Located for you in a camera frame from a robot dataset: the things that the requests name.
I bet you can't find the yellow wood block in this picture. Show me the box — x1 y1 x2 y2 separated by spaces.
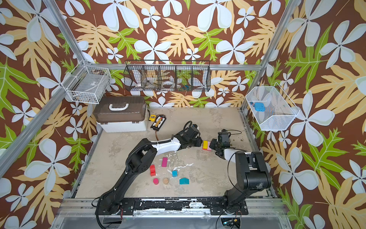
203 140 208 150

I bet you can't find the magenta wood block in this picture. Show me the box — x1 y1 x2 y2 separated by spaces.
162 157 168 168

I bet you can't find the red arch block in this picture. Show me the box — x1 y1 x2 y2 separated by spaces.
150 165 156 177

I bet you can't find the natural wood cylinder block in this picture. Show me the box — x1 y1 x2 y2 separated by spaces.
163 177 169 185

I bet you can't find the magenta cylinder block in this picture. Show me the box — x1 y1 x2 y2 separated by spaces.
153 178 159 185

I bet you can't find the pink wood block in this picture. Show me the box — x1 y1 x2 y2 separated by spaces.
207 141 212 151

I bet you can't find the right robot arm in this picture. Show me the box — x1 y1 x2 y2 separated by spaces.
209 129 271 214

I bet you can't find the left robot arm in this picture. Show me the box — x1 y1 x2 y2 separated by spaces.
95 121 203 215

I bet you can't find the small blue cube block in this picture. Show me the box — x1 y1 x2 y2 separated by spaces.
172 170 178 177

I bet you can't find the teal arch block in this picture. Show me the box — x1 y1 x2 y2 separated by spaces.
179 177 190 185

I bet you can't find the black charger board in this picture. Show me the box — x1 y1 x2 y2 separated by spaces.
151 114 166 131

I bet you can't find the small yellow connector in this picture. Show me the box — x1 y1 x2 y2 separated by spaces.
149 114 157 123

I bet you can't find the blue object in basket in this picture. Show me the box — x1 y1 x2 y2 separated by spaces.
254 102 266 112

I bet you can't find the white box brown lid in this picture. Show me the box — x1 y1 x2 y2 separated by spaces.
93 96 148 133

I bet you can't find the white wire basket right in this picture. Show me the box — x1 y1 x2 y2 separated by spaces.
246 84 300 132

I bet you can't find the white wire basket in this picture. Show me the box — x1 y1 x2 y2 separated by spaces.
63 65 111 104
246 84 300 132

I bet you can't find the black wire basket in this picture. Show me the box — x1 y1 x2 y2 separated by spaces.
122 60 212 92

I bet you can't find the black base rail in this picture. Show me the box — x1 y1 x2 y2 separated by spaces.
92 196 248 216

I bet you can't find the white wire basket left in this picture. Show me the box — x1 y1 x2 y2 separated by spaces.
63 65 111 104

